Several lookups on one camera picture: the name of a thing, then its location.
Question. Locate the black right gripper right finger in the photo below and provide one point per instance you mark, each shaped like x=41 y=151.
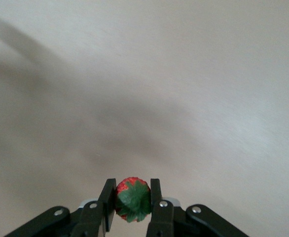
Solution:
x=156 y=197

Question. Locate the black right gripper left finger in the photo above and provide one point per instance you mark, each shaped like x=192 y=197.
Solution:
x=105 y=197

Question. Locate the red strawberry green calyx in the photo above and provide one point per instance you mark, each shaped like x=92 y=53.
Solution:
x=134 y=200

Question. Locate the table cover cloth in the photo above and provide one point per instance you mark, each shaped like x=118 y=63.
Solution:
x=184 y=74

